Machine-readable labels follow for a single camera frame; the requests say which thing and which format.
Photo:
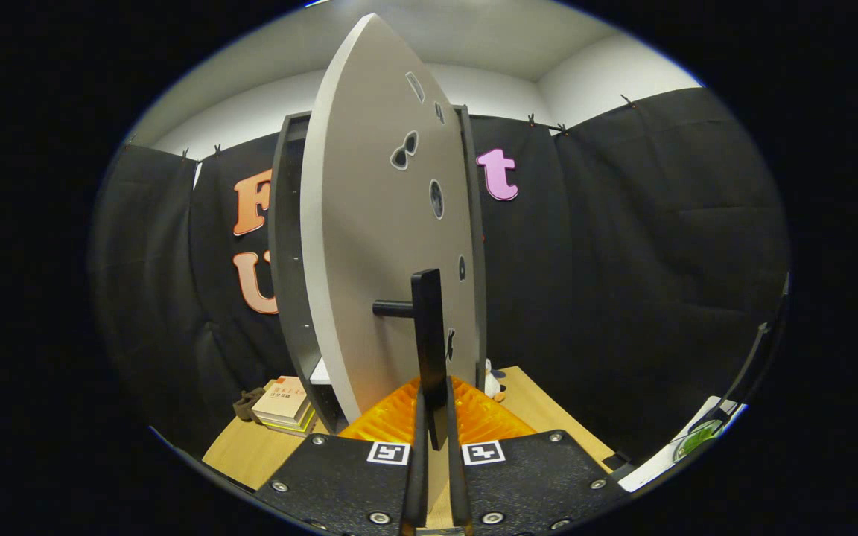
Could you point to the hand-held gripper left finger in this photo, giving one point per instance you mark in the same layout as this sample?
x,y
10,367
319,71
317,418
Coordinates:
x,y
415,484

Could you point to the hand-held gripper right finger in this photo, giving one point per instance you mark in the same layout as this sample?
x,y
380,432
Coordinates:
x,y
459,484

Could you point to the dark grey shoe cabinet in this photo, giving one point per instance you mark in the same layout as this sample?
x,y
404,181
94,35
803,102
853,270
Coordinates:
x,y
286,260

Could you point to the penguin plush toy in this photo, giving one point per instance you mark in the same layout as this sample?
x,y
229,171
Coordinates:
x,y
492,383

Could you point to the grey book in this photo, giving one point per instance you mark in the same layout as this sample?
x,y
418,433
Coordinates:
x,y
301,432

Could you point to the yellow edged book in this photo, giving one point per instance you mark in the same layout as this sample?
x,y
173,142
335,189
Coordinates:
x,y
295,424

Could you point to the dark brown small object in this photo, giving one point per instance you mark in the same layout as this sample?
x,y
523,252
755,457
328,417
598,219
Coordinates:
x,y
246,404

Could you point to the white flat object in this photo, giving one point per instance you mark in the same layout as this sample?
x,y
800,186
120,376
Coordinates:
x,y
660,463

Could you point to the green round object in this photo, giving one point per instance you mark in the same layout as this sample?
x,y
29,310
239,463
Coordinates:
x,y
697,441

